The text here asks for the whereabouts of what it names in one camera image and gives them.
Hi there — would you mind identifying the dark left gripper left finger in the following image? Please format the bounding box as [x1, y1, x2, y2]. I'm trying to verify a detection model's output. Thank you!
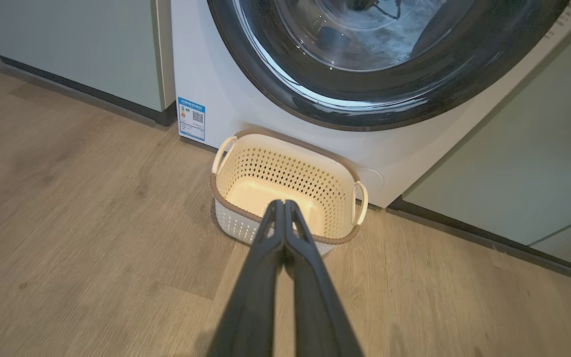
[206, 200, 286, 357]

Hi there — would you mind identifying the blue energy label sticker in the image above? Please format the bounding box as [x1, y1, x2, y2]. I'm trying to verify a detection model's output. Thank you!
[177, 97, 206, 142]

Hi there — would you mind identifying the cream laundry basket brown rim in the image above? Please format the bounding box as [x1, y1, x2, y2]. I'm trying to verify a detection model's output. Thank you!
[210, 128, 369, 256]

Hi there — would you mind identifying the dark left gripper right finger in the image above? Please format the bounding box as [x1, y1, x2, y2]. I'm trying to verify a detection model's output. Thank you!
[283, 200, 364, 357]

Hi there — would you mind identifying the black round glass washer door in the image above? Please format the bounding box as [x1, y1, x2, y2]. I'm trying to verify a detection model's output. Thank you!
[207, 0, 571, 132]

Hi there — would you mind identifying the pale green cabinet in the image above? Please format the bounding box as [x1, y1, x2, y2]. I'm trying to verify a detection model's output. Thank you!
[0, 0, 177, 127]
[387, 10, 571, 286]

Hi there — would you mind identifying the white front-load washing machine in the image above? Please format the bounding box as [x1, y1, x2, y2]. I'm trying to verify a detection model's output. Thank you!
[171, 0, 571, 209]

